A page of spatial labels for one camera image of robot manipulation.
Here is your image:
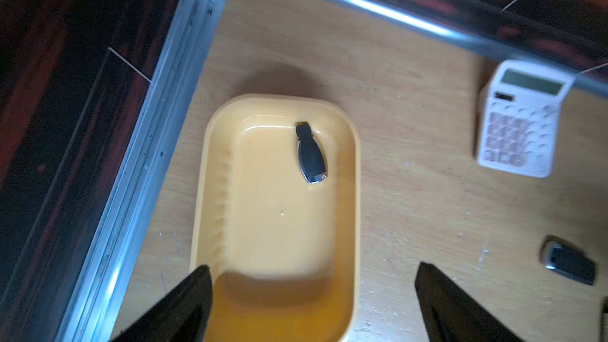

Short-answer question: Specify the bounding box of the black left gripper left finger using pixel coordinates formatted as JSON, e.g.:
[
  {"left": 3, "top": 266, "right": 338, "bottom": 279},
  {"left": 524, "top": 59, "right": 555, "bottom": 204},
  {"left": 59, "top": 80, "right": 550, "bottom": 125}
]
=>
[{"left": 114, "top": 265, "right": 213, "bottom": 341}]

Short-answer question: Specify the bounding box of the yellow plastic storage box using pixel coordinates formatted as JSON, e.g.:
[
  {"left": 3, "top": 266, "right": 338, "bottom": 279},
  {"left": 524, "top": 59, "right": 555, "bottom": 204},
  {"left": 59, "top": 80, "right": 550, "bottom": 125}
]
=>
[{"left": 190, "top": 94, "right": 361, "bottom": 341}]

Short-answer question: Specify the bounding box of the black chrome Mercedes car key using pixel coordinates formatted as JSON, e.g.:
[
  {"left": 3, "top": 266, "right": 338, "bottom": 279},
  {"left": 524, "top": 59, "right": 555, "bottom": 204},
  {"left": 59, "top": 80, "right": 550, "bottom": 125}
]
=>
[{"left": 295, "top": 122, "right": 327, "bottom": 185}]

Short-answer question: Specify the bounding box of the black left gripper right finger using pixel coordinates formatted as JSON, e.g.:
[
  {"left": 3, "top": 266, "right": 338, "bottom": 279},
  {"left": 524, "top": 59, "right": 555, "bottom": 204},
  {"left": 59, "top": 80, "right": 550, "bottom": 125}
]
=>
[{"left": 415, "top": 262, "right": 522, "bottom": 342}]

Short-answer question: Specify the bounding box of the white calculator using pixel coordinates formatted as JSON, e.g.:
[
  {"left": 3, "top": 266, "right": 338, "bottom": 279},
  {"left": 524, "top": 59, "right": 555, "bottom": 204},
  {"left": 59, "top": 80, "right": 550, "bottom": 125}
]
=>
[{"left": 476, "top": 60, "right": 575, "bottom": 178}]

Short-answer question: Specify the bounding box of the large black smart key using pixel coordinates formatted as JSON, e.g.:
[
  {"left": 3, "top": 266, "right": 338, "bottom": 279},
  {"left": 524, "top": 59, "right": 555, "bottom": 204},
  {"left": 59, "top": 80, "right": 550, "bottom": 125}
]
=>
[{"left": 540, "top": 240, "right": 597, "bottom": 286}]

